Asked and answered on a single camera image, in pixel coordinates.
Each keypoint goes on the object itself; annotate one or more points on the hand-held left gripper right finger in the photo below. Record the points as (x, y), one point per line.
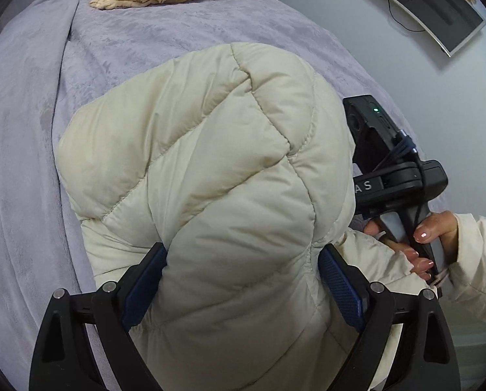
(342, 289)

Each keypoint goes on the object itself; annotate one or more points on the person's right hand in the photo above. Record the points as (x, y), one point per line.
(434, 228)

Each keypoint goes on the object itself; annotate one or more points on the purple fleece blanket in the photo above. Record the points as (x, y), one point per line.
(43, 89)

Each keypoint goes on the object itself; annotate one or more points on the person's right forearm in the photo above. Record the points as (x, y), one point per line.
(479, 264)

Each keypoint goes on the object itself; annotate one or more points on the cream puffer jacket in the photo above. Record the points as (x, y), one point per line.
(210, 179)

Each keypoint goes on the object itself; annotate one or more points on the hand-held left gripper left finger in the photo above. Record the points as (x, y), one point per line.
(145, 285)

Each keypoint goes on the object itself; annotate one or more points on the wall-mounted flat screen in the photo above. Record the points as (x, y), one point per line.
(426, 4)

